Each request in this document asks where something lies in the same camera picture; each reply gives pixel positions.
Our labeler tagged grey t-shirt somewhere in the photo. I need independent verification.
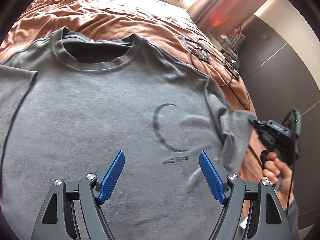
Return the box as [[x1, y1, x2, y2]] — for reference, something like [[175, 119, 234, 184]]
[[1, 27, 252, 239]]

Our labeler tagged dark sleeve right forearm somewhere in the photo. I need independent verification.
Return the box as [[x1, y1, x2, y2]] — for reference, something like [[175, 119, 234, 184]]
[[285, 199, 300, 240]]

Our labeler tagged person's right hand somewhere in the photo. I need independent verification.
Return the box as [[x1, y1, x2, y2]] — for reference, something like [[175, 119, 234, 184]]
[[263, 152, 294, 210]]

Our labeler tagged brown curtain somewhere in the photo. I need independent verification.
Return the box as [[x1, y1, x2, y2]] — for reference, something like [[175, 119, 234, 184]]
[[187, 0, 267, 36]]

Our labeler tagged brown bed blanket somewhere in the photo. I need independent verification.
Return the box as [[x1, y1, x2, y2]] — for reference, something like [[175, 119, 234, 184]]
[[0, 0, 266, 215]]

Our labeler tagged black cable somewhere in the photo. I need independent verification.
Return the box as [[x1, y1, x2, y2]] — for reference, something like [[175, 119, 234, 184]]
[[285, 139, 298, 215]]

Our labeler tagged black wire on bed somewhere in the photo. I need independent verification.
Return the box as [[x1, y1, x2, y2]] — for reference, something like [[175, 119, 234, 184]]
[[184, 37, 251, 111]]

